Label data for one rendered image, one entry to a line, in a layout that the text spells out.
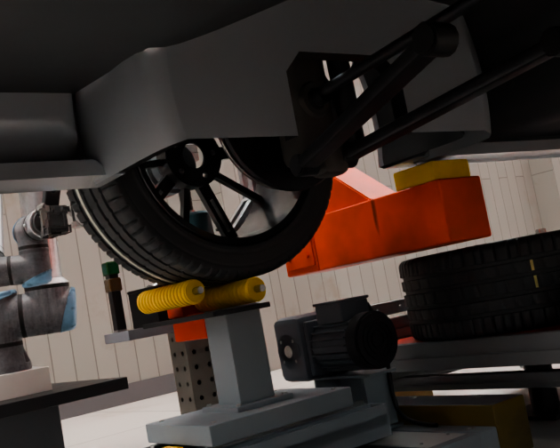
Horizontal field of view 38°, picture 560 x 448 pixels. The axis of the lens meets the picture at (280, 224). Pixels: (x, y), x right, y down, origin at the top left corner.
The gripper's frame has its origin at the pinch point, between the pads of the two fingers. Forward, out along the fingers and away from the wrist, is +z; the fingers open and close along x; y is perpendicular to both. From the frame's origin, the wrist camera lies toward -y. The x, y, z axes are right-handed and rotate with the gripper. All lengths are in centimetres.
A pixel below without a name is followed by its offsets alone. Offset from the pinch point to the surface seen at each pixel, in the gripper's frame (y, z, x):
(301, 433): 66, 65, -19
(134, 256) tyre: 22, 46, 6
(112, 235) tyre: 16, 46, 10
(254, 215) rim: 13, 39, -34
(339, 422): 66, 65, -30
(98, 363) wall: 53, -264, -116
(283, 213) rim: 16, 55, -31
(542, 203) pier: -25, -278, -618
